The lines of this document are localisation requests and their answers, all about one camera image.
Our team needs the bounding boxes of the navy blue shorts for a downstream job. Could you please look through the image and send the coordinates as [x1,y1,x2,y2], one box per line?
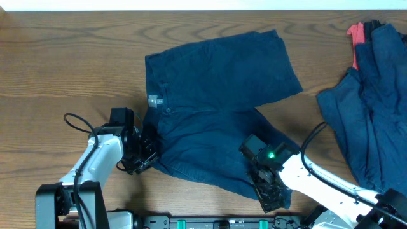
[144,30,302,199]

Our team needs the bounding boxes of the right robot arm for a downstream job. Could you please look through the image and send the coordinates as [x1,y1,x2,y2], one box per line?
[239,135,406,228]

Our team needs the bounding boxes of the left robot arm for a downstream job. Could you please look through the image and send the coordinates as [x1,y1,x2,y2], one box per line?
[35,107,159,228]

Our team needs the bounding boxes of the navy blue clothes pile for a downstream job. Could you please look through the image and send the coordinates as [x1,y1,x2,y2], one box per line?
[317,24,406,194]

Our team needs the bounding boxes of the red garment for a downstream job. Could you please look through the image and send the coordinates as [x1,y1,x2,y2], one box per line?
[347,22,366,70]

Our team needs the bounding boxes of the black garment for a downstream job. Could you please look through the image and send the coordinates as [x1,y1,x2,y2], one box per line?
[363,20,383,42]

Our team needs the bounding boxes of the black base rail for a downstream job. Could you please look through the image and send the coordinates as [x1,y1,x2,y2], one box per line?
[133,215,317,229]

